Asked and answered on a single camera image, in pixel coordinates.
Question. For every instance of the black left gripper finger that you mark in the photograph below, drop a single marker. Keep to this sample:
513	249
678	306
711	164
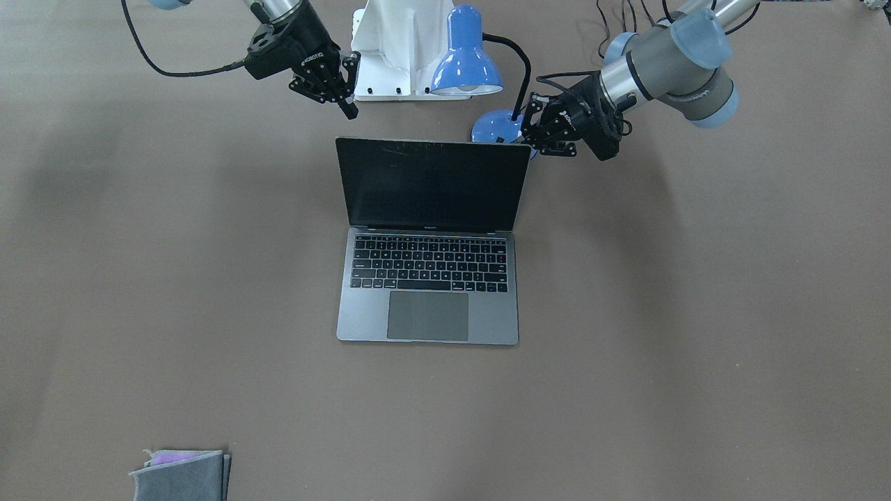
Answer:
557	148
541	124

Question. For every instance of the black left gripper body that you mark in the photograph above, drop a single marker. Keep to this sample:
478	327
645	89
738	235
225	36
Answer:
577	108

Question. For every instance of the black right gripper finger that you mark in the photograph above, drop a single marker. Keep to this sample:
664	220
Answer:
322	89
349	61

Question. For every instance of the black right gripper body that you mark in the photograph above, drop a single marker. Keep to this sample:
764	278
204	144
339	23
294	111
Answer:
310	47

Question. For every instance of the grey laptop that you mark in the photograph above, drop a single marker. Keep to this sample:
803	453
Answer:
430	252

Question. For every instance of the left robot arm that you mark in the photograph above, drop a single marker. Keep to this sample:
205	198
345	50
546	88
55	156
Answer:
679	62

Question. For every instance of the blue desk lamp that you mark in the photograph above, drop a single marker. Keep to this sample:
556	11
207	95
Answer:
468	70

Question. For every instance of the folded grey cloth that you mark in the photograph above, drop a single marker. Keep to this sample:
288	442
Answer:
183	475

